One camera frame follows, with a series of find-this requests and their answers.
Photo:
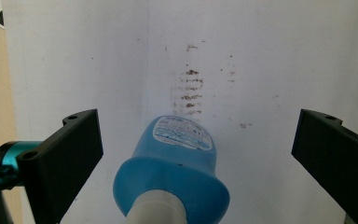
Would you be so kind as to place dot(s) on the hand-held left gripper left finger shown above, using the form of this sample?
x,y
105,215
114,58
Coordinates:
x,y
62,161

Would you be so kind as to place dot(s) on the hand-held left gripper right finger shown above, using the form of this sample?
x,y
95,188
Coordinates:
x,y
335,155

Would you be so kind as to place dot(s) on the blue plastic bottle white cap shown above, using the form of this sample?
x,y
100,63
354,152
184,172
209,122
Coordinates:
x,y
174,161

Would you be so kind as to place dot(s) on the white stained table cover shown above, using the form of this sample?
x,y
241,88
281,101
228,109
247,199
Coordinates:
x,y
230,77

